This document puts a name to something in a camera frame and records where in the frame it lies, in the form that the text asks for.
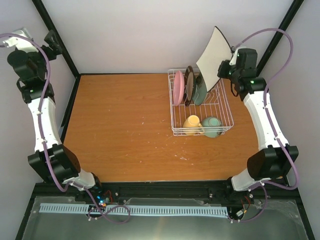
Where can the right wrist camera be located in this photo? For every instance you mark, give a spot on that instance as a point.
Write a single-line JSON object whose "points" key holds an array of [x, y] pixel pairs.
{"points": [[234, 54]]}

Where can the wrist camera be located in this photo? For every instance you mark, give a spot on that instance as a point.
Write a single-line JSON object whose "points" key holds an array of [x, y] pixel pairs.
{"points": [[234, 54], [18, 40]]}

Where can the teal flower plate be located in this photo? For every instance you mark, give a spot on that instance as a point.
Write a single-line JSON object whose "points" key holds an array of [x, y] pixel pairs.
{"points": [[200, 92]]}

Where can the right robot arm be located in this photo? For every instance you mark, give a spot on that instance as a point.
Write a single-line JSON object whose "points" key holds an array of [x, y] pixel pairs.
{"points": [[275, 155]]}

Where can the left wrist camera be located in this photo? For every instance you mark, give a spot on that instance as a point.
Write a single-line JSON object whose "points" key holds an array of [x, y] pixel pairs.
{"points": [[18, 40]]}

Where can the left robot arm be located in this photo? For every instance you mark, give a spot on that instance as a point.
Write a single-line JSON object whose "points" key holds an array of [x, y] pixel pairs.
{"points": [[51, 160]]}

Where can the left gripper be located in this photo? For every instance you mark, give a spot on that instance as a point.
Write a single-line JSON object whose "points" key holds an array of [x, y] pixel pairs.
{"points": [[49, 41]]}

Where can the pink round plate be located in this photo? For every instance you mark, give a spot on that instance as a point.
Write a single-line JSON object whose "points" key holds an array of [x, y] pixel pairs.
{"points": [[178, 88]]}

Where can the yellow mug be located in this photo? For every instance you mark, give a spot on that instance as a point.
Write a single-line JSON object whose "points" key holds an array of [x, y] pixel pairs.
{"points": [[192, 126]]}

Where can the square black-rimmed plate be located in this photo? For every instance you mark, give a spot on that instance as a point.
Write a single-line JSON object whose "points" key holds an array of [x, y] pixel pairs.
{"points": [[216, 51]]}

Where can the white wire dish rack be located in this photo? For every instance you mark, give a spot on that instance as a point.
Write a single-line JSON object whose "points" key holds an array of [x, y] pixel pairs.
{"points": [[215, 105]]}

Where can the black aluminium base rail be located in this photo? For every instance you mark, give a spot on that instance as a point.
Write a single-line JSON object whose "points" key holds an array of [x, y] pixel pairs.
{"points": [[211, 192]]}

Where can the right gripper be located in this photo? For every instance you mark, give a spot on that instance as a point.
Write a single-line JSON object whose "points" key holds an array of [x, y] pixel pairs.
{"points": [[221, 72]]}

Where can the round black-rimmed plate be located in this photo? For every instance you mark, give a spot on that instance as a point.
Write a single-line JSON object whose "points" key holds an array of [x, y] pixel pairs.
{"points": [[189, 85]]}

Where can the green ceramic bowl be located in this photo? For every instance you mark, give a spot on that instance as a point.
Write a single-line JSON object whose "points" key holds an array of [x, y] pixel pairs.
{"points": [[212, 127]]}

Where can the blue slotted cable duct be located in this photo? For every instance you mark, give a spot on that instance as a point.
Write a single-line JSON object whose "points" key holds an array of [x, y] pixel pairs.
{"points": [[136, 210]]}

